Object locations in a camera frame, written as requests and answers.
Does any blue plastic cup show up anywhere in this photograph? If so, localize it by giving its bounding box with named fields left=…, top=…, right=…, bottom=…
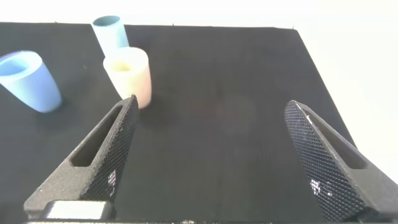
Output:
left=0, top=50, right=62, bottom=113

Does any cream plastic cup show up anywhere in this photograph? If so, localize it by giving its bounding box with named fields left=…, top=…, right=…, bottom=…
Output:
left=103, top=46, right=152, bottom=110

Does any teal plastic cup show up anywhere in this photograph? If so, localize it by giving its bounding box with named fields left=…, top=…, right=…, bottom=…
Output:
left=91, top=15, right=130, bottom=58

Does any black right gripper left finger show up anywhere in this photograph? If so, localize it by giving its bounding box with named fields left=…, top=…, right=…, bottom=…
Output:
left=23, top=94, right=140, bottom=220

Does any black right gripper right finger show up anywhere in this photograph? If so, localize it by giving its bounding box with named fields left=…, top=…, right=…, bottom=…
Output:
left=284, top=100, right=398, bottom=223

